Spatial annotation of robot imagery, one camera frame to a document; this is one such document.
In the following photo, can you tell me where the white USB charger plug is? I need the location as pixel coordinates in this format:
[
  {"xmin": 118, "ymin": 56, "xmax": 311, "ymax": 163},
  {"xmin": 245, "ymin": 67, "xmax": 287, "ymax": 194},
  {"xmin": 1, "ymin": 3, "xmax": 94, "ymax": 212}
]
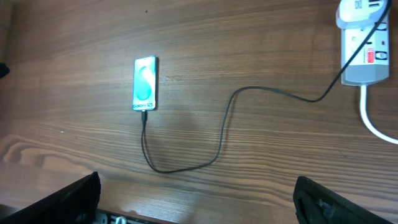
[{"xmin": 336, "ymin": 0, "xmax": 388, "ymax": 29}]

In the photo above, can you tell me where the white power strip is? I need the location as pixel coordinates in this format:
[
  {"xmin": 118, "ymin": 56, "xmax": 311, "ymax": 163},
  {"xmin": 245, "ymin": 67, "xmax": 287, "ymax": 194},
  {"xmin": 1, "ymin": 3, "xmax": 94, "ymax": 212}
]
[{"xmin": 341, "ymin": 16, "xmax": 389, "ymax": 86}]

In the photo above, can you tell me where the black USB charging cable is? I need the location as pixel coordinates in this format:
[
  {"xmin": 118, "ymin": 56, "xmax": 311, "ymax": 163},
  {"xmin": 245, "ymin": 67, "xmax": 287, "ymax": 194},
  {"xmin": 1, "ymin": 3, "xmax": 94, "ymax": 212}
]
[{"xmin": 140, "ymin": 0, "xmax": 393, "ymax": 174}]

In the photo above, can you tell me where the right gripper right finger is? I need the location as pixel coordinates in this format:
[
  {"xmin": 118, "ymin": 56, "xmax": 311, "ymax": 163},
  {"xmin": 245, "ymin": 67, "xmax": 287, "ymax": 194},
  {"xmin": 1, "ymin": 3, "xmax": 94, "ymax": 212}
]
[{"xmin": 293, "ymin": 176, "xmax": 392, "ymax": 224}]

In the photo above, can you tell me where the white power strip cord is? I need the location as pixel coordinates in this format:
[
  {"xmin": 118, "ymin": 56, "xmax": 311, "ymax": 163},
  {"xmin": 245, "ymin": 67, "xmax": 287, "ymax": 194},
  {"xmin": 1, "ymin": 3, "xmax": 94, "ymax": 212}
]
[{"xmin": 359, "ymin": 84, "xmax": 398, "ymax": 146}]

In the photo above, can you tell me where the teal Galaxy smartphone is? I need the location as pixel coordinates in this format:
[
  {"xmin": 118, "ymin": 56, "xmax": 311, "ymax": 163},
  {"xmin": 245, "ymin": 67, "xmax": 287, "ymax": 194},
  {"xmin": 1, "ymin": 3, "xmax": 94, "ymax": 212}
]
[{"xmin": 132, "ymin": 55, "xmax": 158, "ymax": 111}]

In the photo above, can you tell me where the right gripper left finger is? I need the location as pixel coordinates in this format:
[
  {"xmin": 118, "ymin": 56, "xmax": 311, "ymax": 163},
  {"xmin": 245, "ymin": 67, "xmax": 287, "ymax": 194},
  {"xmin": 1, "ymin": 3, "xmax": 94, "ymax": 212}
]
[{"xmin": 1, "ymin": 172, "xmax": 101, "ymax": 224}]

